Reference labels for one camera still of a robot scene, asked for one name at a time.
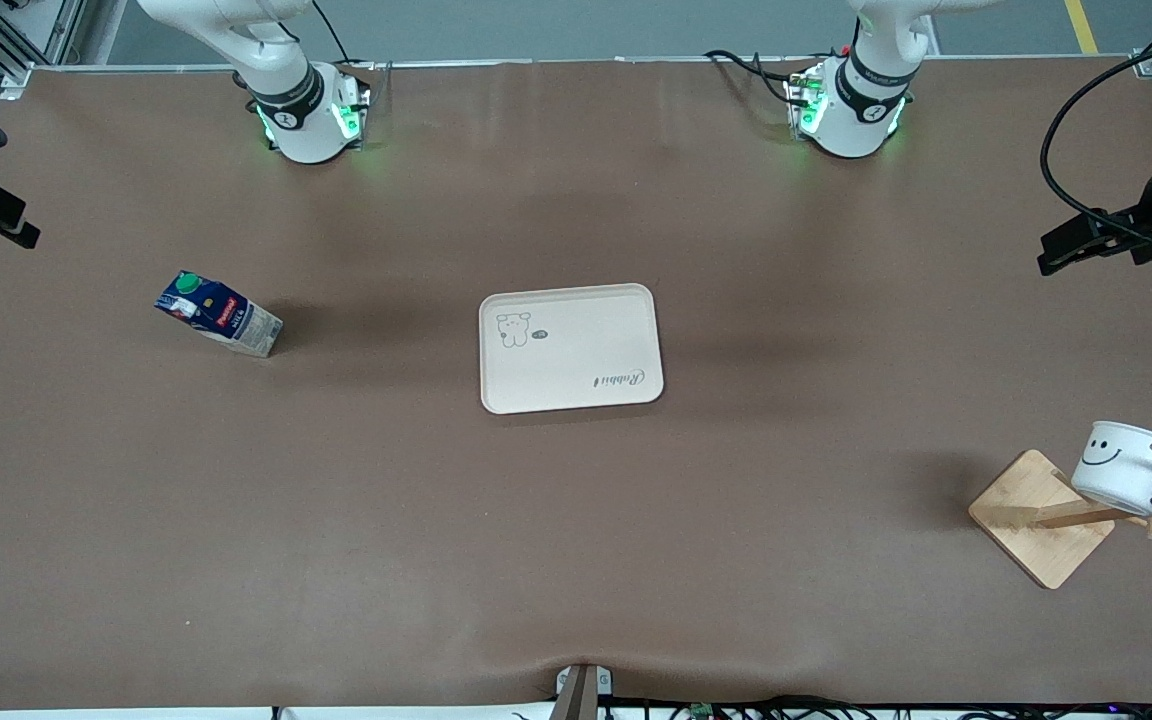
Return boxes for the blue milk carton green cap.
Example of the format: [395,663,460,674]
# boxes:
[154,270,285,359]

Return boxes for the white smiley mug black handle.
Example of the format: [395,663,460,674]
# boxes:
[1070,421,1152,519]

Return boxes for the wooden cup rack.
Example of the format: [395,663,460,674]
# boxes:
[968,443,1152,591]

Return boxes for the cream rectangular plastic tray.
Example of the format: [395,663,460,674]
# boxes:
[479,283,665,416]

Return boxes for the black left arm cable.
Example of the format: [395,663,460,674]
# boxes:
[1040,28,1152,243]

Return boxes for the black right base cable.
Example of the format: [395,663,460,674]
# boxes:
[310,0,379,73]

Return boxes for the black base cable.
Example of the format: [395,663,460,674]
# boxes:
[703,49,809,107]
[310,0,379,73]

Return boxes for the black left base cable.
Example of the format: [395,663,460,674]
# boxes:
[703,49,809,107]

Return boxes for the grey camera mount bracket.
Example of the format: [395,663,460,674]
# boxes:
[555,663,615,720]

